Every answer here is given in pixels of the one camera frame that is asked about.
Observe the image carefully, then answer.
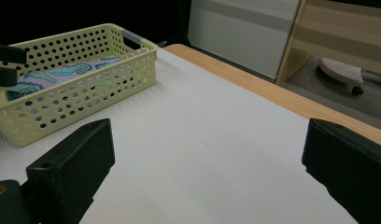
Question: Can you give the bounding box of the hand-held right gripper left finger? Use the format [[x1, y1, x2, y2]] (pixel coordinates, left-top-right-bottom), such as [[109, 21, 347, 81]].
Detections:
[[25, 118, 116, 224]]

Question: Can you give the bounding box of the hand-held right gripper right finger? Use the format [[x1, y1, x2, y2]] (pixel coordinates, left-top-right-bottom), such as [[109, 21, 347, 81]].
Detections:
[[302, 118, 381, 224]]

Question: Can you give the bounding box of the lilac seahorse print garment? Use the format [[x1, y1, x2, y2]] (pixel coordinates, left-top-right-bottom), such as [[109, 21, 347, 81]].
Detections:
[[5, 55, 134, 108]]

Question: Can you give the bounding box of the pale yellow perforated plastic basket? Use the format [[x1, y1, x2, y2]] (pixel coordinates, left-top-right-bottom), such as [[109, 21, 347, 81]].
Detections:
[[0, 22, 160, 148]]

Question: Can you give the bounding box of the light wooden shelf unit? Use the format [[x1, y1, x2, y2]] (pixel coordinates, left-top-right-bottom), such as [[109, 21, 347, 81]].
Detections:
[[275, 0, 381, 86]]

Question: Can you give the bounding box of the white cabinet panel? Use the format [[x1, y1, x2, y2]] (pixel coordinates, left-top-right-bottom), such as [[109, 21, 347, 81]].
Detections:
[[188, 0, 303, 79]]

